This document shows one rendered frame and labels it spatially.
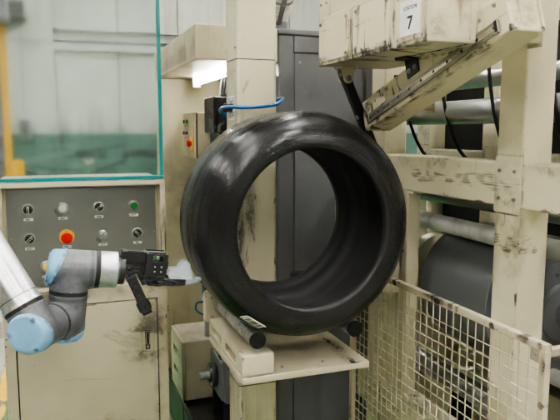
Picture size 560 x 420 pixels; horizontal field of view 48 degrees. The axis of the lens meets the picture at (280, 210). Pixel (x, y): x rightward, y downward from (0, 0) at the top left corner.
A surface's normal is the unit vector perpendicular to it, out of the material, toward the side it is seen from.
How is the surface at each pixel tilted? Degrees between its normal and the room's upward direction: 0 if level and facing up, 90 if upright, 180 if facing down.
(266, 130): 48
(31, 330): 91
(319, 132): 79
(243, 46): 90
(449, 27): 90
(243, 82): 90
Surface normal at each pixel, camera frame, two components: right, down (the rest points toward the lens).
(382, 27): -0.94, 0.04
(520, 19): 0.33, -0.19
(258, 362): 0.34, 0.12
